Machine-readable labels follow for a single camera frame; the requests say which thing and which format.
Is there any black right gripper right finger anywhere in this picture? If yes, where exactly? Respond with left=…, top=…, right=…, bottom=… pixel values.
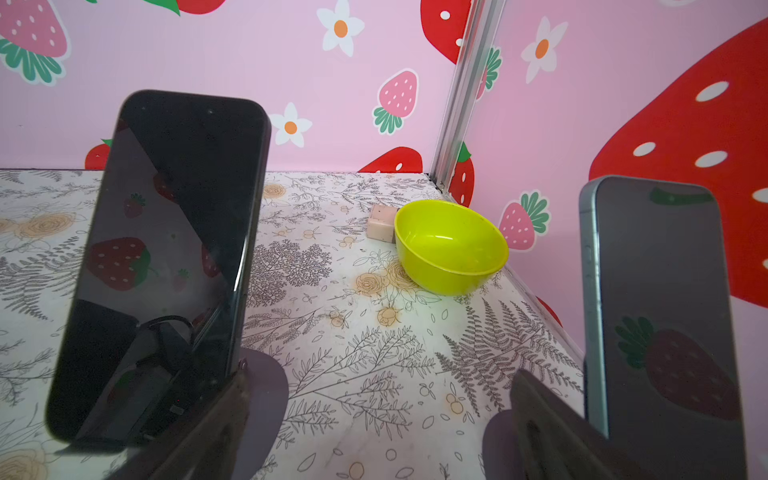
left=510, top=370, right=653, bottom=479

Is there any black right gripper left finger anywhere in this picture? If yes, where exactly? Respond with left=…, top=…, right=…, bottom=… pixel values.
left=109, top=360, right=251, bottom=480

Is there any black phone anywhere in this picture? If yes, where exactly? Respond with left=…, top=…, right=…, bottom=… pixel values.
left=46, top=90, right=271, bottom=452

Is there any grey stand far right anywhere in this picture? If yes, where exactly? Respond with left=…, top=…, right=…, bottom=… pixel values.
left=482, top=410, right=526, bottom=480

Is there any grey stand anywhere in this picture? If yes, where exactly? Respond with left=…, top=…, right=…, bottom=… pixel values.
left=232, top=348, right=289, bottom=480
left=482, top=410, right=526, bottom=480

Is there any grey stand right rear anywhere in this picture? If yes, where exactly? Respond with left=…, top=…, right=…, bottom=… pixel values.
left=232, top=348, right=289, bottom=480

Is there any lime green plastic bowl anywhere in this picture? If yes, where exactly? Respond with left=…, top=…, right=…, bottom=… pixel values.
left=394, top=200, right=509, bottom=296

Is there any small pink white block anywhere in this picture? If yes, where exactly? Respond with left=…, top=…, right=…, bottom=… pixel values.
left=366, top=204, right=398, bottom=243

